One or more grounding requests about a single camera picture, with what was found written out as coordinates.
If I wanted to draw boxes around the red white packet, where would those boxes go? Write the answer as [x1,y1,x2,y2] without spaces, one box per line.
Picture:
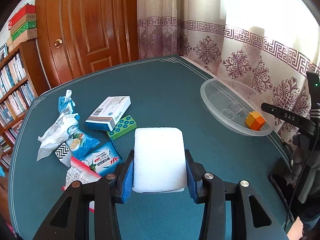
[61,155,102,214]

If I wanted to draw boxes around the blue tissue pack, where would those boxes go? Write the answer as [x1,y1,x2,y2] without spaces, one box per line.
[81,142,121,177]

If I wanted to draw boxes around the orange yellow cube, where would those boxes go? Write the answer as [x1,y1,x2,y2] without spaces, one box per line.
[245,111,266,131]

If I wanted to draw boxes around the black white zigzag cube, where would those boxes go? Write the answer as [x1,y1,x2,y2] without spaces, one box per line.
[55,142,73,167]

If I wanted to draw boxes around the blue snack packet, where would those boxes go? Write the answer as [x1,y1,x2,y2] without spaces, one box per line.
[66,125,100,160]

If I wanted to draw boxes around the white cotton swab bag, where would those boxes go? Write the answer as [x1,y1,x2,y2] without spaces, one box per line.
[37,113,80,161]

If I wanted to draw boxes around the white sponge block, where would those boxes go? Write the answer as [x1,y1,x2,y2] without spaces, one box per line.
[132,127,187,193]

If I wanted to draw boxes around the green block with blue dots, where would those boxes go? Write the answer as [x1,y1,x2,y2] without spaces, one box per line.
[106,115,137,140]

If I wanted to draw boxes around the white blue medicine box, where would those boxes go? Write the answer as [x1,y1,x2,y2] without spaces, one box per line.
[85,96,131,132]

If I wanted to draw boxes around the clear plastic bowl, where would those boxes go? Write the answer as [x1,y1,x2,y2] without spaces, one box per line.
[200,78,274,137]

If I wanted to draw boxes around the patterned purple curtain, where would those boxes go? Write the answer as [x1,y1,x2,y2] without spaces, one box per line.
[135,0,320,140]

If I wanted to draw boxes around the blue rubber glove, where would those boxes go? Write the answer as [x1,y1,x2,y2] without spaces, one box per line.
[58,89,75,115]

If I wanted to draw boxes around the wooden bookshelf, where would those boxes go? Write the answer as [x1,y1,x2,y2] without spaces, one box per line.
[1,39,49,176]

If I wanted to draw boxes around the brass door knob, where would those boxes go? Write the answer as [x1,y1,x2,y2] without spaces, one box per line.
[53,38,63,48]

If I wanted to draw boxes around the wooden door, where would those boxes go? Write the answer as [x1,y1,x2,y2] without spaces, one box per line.
[35,0,139,87]

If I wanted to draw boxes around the brown cardboard box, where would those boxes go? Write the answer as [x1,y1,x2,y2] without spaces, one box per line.
[12,28,37,48]

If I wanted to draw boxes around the green box on shelf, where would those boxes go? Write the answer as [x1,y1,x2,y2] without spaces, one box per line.
[11,21,36,41]

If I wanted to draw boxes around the red box on shelf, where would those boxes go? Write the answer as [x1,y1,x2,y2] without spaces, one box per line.
[8,3,36,30]

